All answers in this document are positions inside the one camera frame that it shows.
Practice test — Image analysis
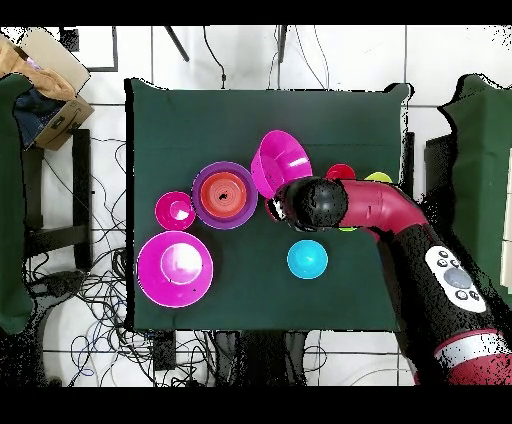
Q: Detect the purple bowl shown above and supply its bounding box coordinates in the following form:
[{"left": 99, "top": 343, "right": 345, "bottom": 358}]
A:
[{"left": 191, "top": 160, "right": 259, "bottom": 231}]

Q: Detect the orange bowl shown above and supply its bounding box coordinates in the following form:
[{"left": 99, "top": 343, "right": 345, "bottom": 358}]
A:
[{"left": 199, "top": 171, "right": 248, "bottom": 219}]

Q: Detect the large pink bowl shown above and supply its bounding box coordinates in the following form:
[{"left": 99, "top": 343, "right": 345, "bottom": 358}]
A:
[
  {"left": 136, "top": 230, "right": 215, "bottom": 309},
  {"left": 250, "top": 129, "right": 314, "bottom": 200}
]

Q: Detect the small blue bowl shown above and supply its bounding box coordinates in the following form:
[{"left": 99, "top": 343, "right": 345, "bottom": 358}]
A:
[{"left": 286, "top": 239, "right": 329, "bottom": 280}]

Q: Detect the red cup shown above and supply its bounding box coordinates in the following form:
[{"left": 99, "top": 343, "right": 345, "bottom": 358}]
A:
[{"left": 324, "top": 162, "right": 357, "bottom": 181}]

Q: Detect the dark green tablecloth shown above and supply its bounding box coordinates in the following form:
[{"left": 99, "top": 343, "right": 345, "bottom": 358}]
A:
[{"left": 124, "top": 76, "right": 415, "bottom": 333}]

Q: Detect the crimson bowl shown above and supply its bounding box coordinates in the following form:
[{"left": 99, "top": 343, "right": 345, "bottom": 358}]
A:
[{"left": 154, "top": 190, "right": 197, "bottom": 232}]

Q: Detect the black tripod leg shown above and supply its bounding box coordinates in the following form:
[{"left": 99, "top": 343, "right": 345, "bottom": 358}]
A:
[
  {"left": 276, "top": 25, "right": 289, "bottom": 64},
  {"left": 163, "top": 25, "right": 191, "bottom": 63}
]

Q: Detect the black floor box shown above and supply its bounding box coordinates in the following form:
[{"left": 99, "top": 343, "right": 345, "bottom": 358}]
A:
[{"left": 152, "top": 330, "right": 178, "bottom": 372}]

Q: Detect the green side table cloth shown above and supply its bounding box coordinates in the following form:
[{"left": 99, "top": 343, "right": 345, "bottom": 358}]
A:
[
  {"left": 0, "top": 73, "right": 35, "bottom": 335},
  {"left": 437, "top": 73, "right": 512, "bottom": 305}
]

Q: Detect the black rounded floor base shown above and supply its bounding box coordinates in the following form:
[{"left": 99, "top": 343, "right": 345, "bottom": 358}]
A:
[{"left": 37, "top": 270, "right": 87, "bottom": 297}]

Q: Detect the cardboard box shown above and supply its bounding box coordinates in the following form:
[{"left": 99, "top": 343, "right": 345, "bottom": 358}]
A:
[{"left": 0, "top": 26, "right": 96, "bottom": 152}]

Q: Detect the black cable with plug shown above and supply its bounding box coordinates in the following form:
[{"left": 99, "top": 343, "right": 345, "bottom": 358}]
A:
[{"left": 201, "top": 25, "right": 228, "bottom": 90}]

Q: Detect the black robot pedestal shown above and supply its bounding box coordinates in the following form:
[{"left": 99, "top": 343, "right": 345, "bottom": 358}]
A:
[{"left": 215, "top": 330, "right": 309, "bottom": 387}]

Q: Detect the tangle of black cables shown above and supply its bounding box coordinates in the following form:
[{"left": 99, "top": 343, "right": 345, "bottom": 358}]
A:
[{"left": 23, "top": 135, "right": 217, "bottom": 387}]

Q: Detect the black stool frame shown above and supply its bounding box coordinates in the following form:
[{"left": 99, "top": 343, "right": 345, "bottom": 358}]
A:
[{"left": 21, "top": 128, "right": 94, "bottom": 273}]

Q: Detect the black square frame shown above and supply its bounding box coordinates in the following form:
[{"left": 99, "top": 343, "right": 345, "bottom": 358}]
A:
[{"left": 59, "top": 25, "right": 120, "bottom": 73}]

